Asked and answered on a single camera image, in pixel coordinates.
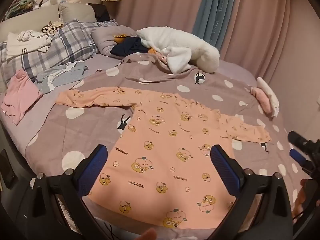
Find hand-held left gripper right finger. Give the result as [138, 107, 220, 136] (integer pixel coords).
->
[210, 144, 293, 240]

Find large beige cushion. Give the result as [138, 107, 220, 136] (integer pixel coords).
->
[0, 5, 62, 42]

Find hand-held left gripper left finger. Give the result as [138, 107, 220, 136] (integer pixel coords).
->
[30, 144, 108, 240]

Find blue curtain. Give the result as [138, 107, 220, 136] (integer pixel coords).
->
[192, 0, 238, 52]

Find grey pillow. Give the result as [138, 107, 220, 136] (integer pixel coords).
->
[91, 26, 140, 57]

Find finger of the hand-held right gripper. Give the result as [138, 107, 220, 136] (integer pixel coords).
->
[289, 149, 316, 178]
[287, 131, 312, 153]

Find pink printed pajama top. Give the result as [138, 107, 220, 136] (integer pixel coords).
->
[55, 86, 273, 230]

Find plaid pillow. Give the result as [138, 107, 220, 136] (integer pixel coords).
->
[0, 19, 119, 85]

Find blue grey clothes pile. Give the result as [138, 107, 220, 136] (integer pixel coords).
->
[34, 60, 88, 95]

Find dark brown garment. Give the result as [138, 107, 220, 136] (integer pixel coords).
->
[86, 3, 111, 22]

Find person's right hand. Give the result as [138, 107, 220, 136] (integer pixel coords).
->
[293, 178, 320, 218]

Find small pink folded cloth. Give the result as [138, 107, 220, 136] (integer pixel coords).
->
[251, 86, 272, 117]

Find pink folded garment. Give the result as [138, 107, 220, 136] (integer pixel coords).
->
[1, 69, 43, 126]

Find navy blue cloth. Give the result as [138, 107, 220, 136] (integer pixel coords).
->
[110, 36, 150, 57]

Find small white folded cloth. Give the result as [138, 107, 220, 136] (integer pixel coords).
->
[256, 77, 280, 118]

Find multicolour knit throw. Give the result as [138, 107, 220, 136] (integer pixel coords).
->
[4, 0, 38, 19]

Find beige patterned garment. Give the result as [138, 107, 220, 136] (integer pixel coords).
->
[41, 21, 65, 35]

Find white folded clothes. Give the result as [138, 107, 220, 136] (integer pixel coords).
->
[5, 30, 53, 60]

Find lavender bed sheet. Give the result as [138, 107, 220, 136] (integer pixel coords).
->
[0, 52, 258, 155]

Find small beige cushion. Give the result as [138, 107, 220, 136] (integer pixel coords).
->
[59, 3, 97, 24]

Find mauve polka dot blanket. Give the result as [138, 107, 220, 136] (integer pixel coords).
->
[25, 54, 310, 240]

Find pink curtain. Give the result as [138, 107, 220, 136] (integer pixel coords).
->
[116, 0, 320, 140]

